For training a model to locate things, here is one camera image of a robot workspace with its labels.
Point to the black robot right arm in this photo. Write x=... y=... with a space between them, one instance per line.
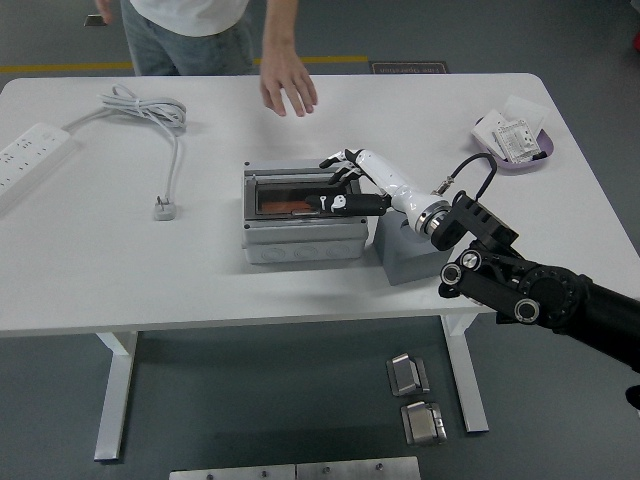
x=550 y=295

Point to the person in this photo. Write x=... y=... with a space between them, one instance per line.
x=190 y=30

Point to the grey cube block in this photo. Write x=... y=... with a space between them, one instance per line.
x=405 y=260

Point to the person's left forearm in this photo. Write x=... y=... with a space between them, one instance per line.
x=280 y=30

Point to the white switch plate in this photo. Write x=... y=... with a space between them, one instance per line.
x=485 y=130

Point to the white square cover plate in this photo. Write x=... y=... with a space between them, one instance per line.
x=525 y=106

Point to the grey junction box with lid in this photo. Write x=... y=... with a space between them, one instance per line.
x=300 y=240

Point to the white power strip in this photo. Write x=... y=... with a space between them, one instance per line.
x=27 y=155

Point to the grey metal base plate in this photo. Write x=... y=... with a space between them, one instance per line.
x=230 y=475
x=357 y=470

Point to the packaged white wall socket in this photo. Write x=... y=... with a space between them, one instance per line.
x=517 y=142

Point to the white table leg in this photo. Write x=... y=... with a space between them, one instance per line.
x=114 y=395
x=472 y=390

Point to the purple plastic tray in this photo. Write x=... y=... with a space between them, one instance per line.
x=515 y=168

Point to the brass floor socket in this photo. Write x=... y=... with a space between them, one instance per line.
x=94 y=20

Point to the dark floor sign mat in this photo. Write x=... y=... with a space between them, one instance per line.
x=410 y=68

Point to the person's right hand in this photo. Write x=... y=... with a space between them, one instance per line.
x=105 y=10

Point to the person's left hand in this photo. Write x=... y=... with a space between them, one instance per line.
x=287 y=85

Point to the metal foot plate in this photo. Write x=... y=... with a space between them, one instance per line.
x=406 y=375
x=423 y=425

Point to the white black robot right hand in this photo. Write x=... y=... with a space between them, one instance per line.
x=390 y=175

